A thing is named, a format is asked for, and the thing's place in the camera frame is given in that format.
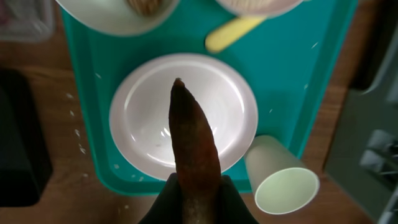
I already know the pink round plate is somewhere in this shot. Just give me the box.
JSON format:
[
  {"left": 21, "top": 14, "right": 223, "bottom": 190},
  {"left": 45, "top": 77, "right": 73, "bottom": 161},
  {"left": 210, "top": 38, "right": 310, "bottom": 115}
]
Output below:
[{"left": 109, "top": 53, "right": 259, "bottom": 180}]

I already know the grey dishwasher rack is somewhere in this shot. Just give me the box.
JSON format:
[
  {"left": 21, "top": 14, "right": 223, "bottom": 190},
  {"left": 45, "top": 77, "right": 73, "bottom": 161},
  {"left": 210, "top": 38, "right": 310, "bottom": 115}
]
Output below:
[{"left": 325, "top": 25, "right": 397, "bottom": 223}]

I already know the brown carrot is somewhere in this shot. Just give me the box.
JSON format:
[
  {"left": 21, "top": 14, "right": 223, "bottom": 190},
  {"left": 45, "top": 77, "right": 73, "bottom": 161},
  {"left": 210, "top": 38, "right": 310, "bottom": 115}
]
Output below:
[{"left": 169, "top": 78, "right": 221, "bottom": 223}]

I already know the yellow plastic spoon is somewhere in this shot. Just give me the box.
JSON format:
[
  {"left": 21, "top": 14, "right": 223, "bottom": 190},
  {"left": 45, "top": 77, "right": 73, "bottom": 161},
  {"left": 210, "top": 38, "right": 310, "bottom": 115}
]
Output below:
[{"left": 205, "top": 16, "right": 267, "bottom": 53}]

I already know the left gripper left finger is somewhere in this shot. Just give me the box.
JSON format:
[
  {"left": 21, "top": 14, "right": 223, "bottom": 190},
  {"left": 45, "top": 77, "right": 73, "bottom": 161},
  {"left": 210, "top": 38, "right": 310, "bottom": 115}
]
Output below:
[{"left": 139, "top": 173, "right": 182, "bottom": 224}]

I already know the walnut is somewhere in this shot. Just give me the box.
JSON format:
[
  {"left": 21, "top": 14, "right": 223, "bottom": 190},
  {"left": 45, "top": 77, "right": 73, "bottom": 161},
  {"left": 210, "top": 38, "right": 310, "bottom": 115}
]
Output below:
[{"left": 127, "top": 0, "right": 162, "bottom": 16}]

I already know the pink bowl with rice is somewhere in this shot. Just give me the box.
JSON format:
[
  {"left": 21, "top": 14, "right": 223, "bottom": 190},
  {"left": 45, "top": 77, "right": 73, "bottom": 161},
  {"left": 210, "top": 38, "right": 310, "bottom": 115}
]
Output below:
[{"left": 216, "top": 0, "right": 304, "bottom": 16}]

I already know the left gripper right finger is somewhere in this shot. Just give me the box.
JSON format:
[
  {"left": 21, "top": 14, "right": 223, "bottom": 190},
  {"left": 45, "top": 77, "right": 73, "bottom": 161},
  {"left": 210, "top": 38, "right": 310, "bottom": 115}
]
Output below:
[{"left": 217, "top": 175, "right": 258, "bottom": 224}]

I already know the white bowl with walnut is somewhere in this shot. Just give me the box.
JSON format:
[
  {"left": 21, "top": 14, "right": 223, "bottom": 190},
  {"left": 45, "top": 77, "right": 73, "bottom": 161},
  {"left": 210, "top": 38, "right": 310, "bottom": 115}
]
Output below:
[{"left": 57, "top": 0, "right": 180, "bottom": 36}]

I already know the white paper cup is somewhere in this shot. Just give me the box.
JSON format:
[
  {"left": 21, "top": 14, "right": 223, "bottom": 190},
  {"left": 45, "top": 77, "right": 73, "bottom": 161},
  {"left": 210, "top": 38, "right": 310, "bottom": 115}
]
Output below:
[{"left": 244, "top": 135, "right": 320, "bottom": 215}]

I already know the black plastic tray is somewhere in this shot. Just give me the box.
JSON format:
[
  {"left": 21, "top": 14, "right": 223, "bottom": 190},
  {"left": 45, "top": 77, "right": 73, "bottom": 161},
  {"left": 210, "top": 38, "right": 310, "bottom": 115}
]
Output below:
[{"left": 1, "top": 68, "right": 53, "bottom": 207}]

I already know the teal serving tray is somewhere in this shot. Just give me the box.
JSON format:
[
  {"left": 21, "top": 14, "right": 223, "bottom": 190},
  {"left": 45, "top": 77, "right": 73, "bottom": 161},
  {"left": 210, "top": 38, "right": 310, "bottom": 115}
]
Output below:
[{"left": 62, "top": 0, "right": 358, "bottom": 196}]

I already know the clear plastic bin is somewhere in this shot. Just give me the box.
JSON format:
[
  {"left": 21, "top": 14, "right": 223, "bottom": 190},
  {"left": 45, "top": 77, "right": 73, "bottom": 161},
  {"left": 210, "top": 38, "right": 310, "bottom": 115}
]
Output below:
[{"left": 1, "top": 0, "right": 55, "bottom": 42}]

